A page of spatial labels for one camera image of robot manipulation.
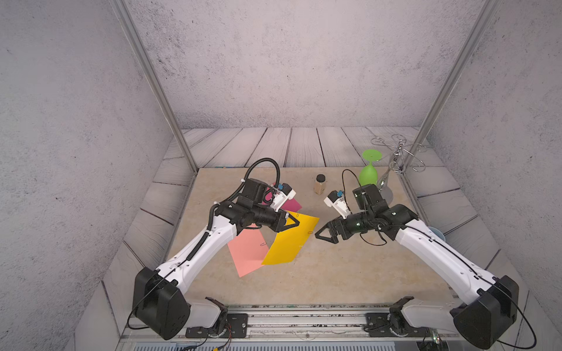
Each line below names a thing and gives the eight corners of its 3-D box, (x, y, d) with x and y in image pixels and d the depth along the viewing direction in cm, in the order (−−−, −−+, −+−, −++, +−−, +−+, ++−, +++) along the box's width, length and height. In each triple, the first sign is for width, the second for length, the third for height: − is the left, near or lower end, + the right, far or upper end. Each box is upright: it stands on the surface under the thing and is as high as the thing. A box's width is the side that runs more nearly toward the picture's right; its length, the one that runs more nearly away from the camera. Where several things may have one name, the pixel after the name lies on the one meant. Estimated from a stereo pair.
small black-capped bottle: (314, 195, 112) (316, 182, 104) (313, 187, 115) (315, 173, 107) (324, 195, 112) (326, 182, 104) (323, 187, 115) (325, 173, 107)
